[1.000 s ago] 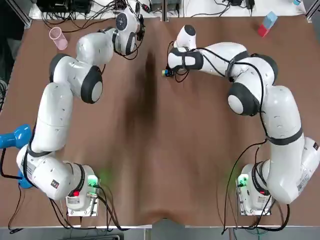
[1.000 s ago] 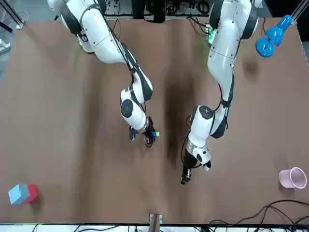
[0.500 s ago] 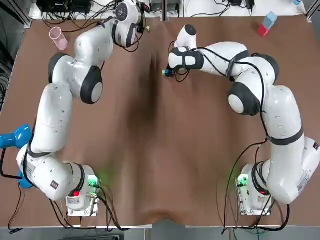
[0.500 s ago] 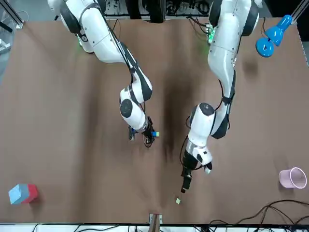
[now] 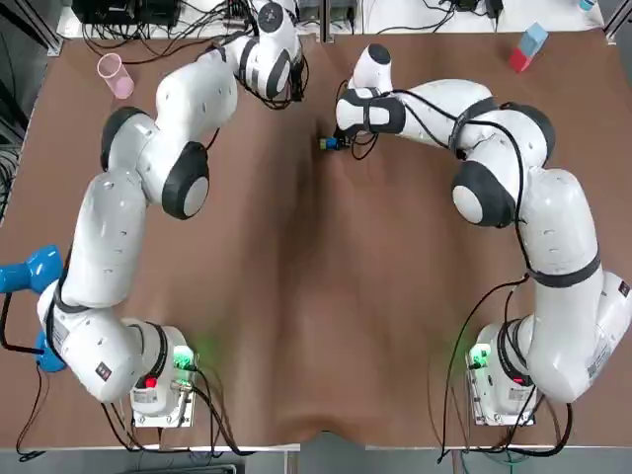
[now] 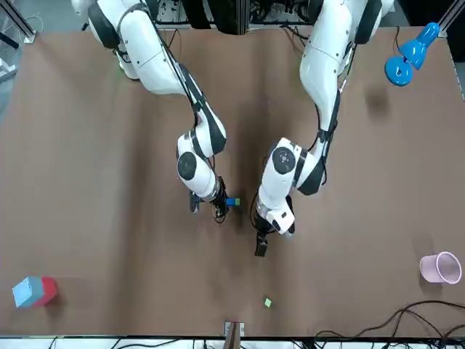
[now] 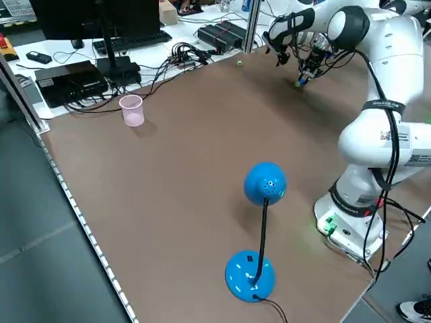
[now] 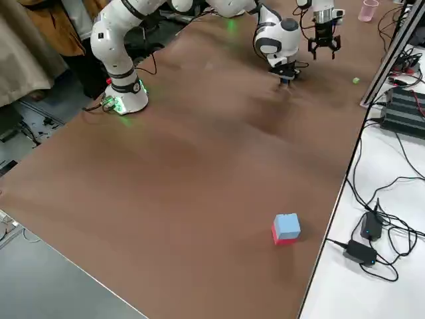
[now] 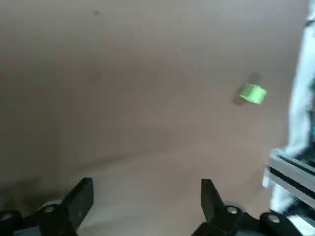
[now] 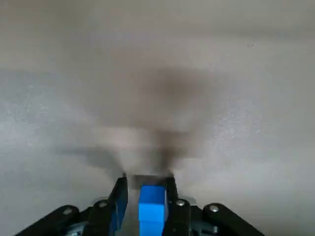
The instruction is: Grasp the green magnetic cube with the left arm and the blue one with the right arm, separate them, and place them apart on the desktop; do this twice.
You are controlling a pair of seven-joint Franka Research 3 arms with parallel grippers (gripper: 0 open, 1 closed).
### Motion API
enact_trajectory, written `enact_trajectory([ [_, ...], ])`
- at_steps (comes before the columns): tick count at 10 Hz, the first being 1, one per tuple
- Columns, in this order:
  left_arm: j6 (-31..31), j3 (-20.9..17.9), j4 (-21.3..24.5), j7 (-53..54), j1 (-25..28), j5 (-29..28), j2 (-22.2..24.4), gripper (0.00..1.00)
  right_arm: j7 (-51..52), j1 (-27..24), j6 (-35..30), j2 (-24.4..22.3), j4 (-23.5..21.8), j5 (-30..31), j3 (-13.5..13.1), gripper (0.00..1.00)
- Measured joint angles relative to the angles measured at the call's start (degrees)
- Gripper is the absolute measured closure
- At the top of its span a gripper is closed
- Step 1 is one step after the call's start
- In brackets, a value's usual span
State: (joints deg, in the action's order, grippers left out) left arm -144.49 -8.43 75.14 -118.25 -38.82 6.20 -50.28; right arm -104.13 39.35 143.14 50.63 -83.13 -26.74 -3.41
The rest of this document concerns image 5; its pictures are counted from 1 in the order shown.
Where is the black finned metal box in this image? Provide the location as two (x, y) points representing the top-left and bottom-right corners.
(298, 0), (357, 24)

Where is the large red block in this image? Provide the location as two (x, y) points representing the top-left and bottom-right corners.
(509, 46), (538, 74)

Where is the large light blue block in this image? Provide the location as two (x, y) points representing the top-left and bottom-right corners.
(517, 21), (550, 56)

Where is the pink translucent plastic cup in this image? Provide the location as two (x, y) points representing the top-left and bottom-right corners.
(97, 52), (135, 100)

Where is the black flat hub box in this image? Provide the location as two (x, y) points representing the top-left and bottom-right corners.
(73, 0), (182, 27)

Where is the blue desk lamp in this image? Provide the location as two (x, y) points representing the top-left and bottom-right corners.
(0, 245), (69, 373)

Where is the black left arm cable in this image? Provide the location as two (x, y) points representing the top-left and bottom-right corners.
(195, 41), (311, 110)

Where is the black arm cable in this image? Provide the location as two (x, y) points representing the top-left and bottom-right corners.
(195, 41), (311, 110)
(337, 78), (577, 465)

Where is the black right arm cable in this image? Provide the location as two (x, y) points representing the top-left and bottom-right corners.
(337, 78), (577, 465)

